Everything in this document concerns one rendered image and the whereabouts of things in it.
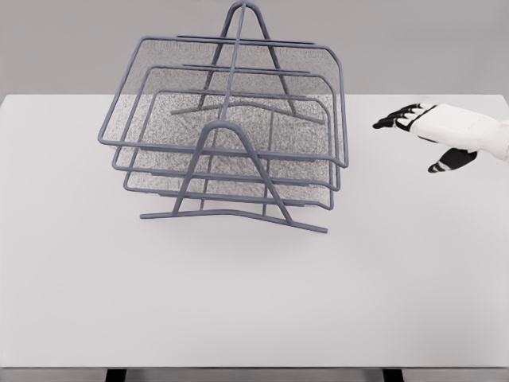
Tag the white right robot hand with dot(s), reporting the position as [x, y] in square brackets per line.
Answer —
[449, 127]

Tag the grey mesh file tray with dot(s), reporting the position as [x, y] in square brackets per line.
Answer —
[238, 177]
[302, 196]
[179, 49]

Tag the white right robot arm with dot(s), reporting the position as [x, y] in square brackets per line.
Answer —
[506, 141]

